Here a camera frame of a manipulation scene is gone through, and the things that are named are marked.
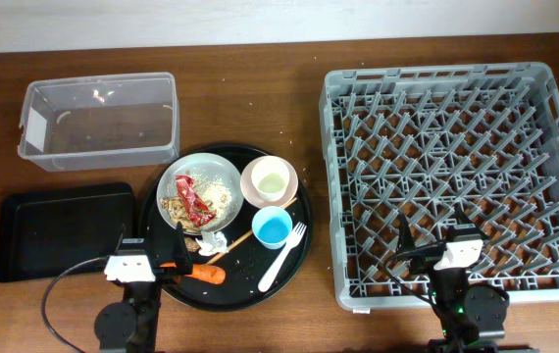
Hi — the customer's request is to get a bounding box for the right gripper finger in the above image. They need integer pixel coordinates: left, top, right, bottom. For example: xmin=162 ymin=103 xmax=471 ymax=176
xmin=452 ymin=205 xmax=486 ymax=240
xmin=396 ymin=213 xmax=415 ymax=251

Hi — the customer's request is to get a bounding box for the brown food chunk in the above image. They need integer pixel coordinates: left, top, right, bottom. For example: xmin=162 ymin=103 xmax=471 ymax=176
xmin=184 ymin=237 xmax=200 ymax=252

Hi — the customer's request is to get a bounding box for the orange carrot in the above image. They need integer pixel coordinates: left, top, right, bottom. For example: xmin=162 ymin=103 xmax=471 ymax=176
xmin=160 ymin=262 xmax=227 ymax=285

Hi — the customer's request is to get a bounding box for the white tissue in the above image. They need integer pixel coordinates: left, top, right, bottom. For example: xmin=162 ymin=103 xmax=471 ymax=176
xmin=196 ymin=231 xmax=229 ymax=257

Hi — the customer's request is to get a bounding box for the red snack wrapper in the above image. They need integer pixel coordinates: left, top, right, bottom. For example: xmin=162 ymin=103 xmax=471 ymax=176
xmin=176 ymin=176 xmax=216 ymax=227

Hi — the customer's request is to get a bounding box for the food scraps pile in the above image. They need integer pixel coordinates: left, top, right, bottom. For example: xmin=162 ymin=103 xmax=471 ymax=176
xmin=158 ymin=175 xmax=232 ymax=235

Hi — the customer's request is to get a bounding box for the blue cup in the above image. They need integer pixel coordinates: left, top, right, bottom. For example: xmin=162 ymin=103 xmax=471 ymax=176
xmin=251 ymin=206 xmax=293 ymax=250

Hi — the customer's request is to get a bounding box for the pink bowl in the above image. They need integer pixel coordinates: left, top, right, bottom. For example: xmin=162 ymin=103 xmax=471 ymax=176
xmin=240 ymin=156 xmax=298 ymax=208

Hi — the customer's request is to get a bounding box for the grey plate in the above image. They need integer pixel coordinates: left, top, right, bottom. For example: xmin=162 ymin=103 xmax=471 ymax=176
xmin=156 ymin=153 xmax=244 ymax=236

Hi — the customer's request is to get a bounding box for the white cup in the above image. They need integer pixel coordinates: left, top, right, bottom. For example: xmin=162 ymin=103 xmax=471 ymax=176
xmin=251 ymin=156 xmax=290 ymax=202

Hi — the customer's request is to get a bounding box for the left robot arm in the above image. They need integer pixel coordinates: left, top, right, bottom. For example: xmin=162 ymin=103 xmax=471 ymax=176
xmin=94 ymin=225 xmax=192 ymax=352

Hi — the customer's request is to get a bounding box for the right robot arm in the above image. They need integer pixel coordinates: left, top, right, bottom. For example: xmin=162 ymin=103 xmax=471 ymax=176
xmin=394 ymin=207 xmax=510 ymax=353

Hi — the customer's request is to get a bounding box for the grey dishwasher rack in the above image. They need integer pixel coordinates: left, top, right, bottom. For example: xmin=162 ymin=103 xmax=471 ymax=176
xmin=319 ymin=62 xmax=559 ymax=312

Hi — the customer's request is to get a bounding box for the round black tray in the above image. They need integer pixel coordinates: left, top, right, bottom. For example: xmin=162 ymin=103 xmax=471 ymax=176
xmin=137 ymin=143 xmax=313 ymax=312

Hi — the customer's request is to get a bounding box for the black rectangular tray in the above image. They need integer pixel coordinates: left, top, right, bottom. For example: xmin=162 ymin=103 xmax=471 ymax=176
xmin=0 ymin=182 xmax=134 ymax=282

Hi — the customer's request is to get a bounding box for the white plastic fork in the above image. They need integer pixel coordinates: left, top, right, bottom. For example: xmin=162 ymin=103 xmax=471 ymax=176
xmin=258 ymin=223 xmax=307 ymax=292

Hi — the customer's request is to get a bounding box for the clear plastic bin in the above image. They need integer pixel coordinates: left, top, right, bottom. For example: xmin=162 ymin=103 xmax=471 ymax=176
xmin=18 ymin=72 xmax=179 ymax=172

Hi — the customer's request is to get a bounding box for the wooden chopstick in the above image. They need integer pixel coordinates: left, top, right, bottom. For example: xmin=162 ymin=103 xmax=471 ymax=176
xmin=206 ymin=196 xmax=297 ymax=265

